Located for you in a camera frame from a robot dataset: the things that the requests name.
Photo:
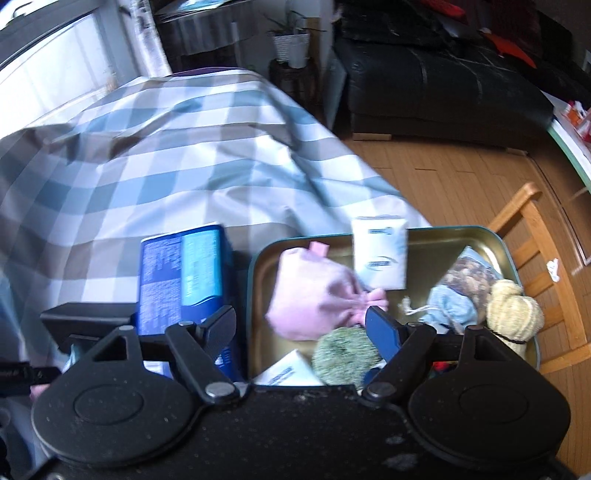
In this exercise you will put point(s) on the cream fuzzy scrunchie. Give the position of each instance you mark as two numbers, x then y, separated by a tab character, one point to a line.
512	309

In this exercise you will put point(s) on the wooden chair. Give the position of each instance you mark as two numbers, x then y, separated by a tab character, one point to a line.
549	286

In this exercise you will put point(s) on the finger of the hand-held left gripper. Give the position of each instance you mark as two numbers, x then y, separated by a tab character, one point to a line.
27	376
87	318

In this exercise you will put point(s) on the white pocket tissue pack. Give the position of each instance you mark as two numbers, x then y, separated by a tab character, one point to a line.
288	371
379	251

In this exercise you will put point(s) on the blue herb sachet pouch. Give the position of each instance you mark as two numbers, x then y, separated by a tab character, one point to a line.
464	286

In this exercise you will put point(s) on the large blue tissue pack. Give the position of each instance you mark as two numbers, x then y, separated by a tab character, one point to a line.
194	272

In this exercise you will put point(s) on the dark round plant stand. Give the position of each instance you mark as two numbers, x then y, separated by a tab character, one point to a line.
295	81

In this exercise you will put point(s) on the small white floor scrap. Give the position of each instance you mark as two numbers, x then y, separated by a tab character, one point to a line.
552	270

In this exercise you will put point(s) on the red white packets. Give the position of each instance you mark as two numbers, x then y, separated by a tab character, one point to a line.
579	117

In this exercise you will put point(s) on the grey flat panel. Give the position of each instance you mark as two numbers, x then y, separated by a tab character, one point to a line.
333	99

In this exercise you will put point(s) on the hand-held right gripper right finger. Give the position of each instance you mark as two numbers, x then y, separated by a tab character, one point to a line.
382	332

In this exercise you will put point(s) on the grey draped table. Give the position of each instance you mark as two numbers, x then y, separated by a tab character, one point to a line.
207	32

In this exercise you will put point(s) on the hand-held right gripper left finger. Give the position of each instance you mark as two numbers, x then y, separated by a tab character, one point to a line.
220	327

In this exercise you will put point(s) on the blue brown checked blanket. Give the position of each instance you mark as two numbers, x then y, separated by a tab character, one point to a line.
161	175

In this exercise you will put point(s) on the green fuzzy scrunchie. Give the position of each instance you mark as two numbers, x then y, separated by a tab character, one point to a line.
344	355

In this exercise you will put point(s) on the black leather sofa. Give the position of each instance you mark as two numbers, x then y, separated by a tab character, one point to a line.
438	87

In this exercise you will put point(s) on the potted plant in white basket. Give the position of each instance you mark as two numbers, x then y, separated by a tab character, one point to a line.
291	41

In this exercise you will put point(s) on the white lace curtain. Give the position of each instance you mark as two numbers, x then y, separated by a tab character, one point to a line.
143	37

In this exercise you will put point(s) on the white table with green edge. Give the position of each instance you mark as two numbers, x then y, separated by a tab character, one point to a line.
572	147

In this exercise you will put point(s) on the red cloth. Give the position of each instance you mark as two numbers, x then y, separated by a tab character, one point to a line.
508	46

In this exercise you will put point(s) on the gold tin box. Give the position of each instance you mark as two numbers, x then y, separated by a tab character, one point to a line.
429	254

